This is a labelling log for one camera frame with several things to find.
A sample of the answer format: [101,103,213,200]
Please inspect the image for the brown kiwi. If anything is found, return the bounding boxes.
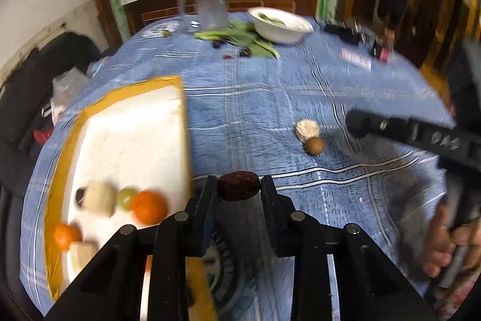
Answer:
[305,137,325,156]

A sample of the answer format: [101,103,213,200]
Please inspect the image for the white tray with gold rim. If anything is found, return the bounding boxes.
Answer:
[44,75,216,321]

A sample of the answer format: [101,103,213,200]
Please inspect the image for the clear glass mug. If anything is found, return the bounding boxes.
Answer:
[178,0,230,30]

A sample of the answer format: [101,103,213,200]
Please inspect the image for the black chair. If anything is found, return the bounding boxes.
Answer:
[0,31,102,194]

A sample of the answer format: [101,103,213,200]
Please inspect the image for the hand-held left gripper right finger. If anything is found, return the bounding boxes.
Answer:
[260,175,433,321]

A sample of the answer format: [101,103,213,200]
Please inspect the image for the crumpled clear plastic bag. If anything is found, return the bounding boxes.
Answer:
[51,67,91,122]

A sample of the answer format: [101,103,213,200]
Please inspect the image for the black box with red label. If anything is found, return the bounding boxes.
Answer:
[372,43,393,62]

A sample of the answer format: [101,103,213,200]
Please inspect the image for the dark purple plum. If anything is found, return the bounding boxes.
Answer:
[75,186,90,209]

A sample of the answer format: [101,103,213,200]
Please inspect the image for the square peeled sugarcane block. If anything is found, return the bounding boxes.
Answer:
[69,241,100,274]

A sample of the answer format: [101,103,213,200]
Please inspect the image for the red jujube date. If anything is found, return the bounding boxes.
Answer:
[217,171,261,202]

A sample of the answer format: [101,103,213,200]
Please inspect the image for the orange tangerine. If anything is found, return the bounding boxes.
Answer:
[54,224,82,251]
[130,190,168,226]

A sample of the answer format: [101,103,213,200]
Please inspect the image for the leafy green vegetable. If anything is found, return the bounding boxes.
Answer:
[194,22,280,59]

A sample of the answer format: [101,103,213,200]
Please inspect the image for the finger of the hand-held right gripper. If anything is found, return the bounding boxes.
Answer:
[346,108,457,165]

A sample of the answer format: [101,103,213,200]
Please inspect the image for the dark hanging jacket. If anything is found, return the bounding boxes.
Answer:
[378,0,408,32]

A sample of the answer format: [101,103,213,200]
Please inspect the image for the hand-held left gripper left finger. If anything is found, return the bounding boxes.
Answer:
[45,175,219,321]

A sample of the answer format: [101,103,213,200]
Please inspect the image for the white and red card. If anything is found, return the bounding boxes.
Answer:
[340,48,372,69]

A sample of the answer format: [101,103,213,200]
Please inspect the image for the round white coaster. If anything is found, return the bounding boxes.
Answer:
[143,21,179,39]

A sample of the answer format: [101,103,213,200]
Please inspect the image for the white bowl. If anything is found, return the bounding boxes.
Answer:
[248,7,314,44]

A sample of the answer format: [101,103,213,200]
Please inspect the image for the person's right hand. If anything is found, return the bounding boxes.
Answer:
[421,199,481,280]

